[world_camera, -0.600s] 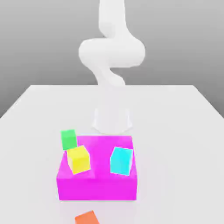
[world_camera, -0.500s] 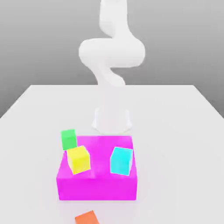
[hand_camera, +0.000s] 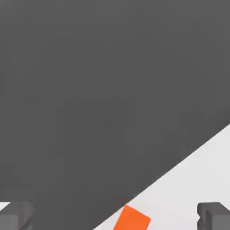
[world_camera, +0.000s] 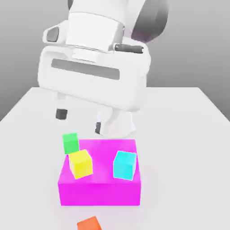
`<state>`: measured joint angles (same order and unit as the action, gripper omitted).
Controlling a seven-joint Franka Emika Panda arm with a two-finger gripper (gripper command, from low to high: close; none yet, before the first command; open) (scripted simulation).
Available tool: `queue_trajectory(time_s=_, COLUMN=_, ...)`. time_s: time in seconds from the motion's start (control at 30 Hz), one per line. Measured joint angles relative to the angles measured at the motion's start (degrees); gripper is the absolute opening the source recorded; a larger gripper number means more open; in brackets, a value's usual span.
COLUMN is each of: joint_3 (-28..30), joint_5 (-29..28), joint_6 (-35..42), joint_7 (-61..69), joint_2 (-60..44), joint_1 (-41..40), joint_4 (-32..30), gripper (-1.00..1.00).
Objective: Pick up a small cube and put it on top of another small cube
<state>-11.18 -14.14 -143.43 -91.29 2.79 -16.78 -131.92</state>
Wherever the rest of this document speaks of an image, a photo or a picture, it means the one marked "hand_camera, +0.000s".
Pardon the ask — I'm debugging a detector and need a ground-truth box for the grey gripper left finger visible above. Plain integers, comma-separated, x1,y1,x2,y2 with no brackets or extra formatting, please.
0,201,34,230

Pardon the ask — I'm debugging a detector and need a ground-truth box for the large orange box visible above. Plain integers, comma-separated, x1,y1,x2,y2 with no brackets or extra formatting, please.
112,204,151,230

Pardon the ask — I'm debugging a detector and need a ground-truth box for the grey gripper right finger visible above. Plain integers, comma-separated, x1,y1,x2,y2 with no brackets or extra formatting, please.
197,202,230,230

